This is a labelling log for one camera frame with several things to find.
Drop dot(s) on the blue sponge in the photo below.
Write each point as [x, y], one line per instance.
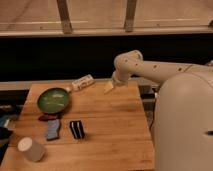
[53, 128]

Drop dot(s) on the white ceramic cup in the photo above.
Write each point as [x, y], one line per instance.
[31, 149]

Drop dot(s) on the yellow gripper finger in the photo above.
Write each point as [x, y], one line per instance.
[108, 87]

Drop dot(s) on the green round plate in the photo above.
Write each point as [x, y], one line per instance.
[53, 100]

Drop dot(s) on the dark red small object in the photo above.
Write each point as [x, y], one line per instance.
[46, 117]

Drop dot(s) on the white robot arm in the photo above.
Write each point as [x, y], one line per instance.
[183, 115]

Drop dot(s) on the black striped eraser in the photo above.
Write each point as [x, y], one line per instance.
[77, 130]

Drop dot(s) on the white gripper wrist block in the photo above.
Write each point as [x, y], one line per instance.
[119, 79]

